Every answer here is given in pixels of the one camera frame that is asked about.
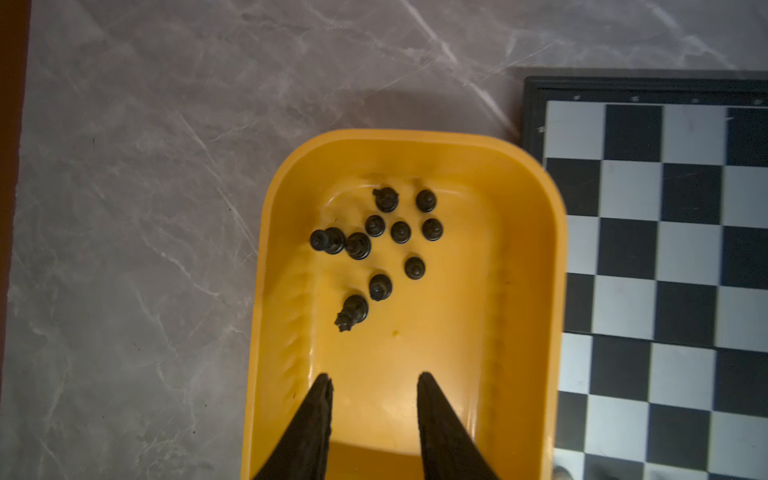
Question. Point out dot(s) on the black white chess board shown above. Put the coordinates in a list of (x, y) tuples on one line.
[(663, 370)]

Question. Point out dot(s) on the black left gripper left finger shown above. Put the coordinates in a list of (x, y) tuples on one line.
[(302, 451)]

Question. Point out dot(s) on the yellow plastic tray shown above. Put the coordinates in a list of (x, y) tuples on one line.
[(485, 319)]

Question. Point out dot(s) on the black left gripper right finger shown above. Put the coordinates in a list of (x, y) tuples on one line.
[(447, 450)]

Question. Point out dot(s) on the black chess piece in tray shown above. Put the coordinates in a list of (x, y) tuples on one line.
[(426, 201), (358, 245), (354, 311), (330, 240), (414, 268), (375, 225), (380, 287), (400, 232), (386, 199), (432, 229)]

